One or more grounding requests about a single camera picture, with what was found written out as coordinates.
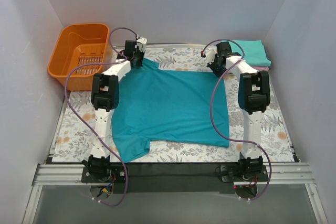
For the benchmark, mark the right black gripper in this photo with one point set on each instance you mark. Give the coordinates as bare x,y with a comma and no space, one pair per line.
214,67

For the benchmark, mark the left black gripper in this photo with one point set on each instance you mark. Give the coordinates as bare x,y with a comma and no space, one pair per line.
137,60

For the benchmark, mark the teal t shirt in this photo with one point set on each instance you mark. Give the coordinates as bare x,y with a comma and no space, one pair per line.
176,106

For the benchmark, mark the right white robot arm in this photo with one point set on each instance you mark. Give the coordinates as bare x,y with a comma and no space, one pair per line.
253,100

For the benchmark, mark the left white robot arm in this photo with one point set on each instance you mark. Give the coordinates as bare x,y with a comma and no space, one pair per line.
105,99

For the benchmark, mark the folded mint green shirt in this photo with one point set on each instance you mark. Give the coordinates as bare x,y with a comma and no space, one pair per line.
254,53

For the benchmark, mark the folded pink shirt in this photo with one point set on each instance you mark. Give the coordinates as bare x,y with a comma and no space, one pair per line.
260,68

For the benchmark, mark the orange plastic basket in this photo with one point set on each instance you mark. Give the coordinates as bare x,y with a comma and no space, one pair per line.
78,54

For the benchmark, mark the floral table mat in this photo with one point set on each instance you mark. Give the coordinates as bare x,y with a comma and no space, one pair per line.
74,139

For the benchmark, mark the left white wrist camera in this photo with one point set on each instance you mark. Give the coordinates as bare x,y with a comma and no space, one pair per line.
141,43

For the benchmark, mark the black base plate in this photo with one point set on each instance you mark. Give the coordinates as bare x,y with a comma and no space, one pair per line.
174,177

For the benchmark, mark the aluminium frame rail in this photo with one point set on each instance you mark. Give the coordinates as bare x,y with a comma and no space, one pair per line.
279,173

